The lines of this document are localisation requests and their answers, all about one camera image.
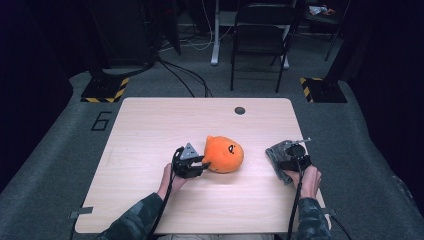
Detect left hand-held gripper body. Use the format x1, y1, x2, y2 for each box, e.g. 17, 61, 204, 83
171, 142, 205, 180

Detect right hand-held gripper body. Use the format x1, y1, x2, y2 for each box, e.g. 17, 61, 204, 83
278, 137, 313, 173

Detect grey cloth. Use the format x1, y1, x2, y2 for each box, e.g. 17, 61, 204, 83
265, 139, 301, 185

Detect orange plush toy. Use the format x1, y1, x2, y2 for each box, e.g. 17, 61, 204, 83
202, 134, 245, 174

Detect person's left hand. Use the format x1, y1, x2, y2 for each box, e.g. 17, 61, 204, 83
156, 163, 190, 201

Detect person's right hand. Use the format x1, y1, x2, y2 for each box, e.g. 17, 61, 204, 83
286, 165, 323, 200

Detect black yellow striped stand base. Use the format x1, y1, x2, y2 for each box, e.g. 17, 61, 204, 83
80, 77, 130, 104
299, 77, 348, 104

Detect white desk leg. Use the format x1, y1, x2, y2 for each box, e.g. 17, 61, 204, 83
210, 0, 221, 66

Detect black folding chair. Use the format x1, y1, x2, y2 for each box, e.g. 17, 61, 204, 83
229, 2, 298, 94

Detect dark side table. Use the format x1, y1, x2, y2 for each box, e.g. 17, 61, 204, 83
303, 0, 352, 63

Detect black cabinet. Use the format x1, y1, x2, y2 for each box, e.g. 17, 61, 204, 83
88, 0, 158, 68

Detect white and orange small items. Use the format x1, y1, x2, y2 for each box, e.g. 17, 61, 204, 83
308, 4, 336, 17

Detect left hand-held gripper black cable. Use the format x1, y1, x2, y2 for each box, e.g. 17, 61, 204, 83
146, 146, 185, 240

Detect hand-held gripper black cable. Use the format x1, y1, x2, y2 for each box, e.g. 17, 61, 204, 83
146, 146, 185, 240
286, 156, 306, 240

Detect right hand-held gripper black cable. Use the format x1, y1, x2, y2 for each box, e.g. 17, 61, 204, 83
286, 156, 306, 240

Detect black floor cable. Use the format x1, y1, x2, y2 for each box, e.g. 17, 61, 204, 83
159, 58, 214, 98
156, 59, 196, 98

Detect thin black cable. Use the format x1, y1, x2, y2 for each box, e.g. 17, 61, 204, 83
329, 214, 353, 240

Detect white floor cable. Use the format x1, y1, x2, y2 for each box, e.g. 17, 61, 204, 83
159, 0, 234, 53

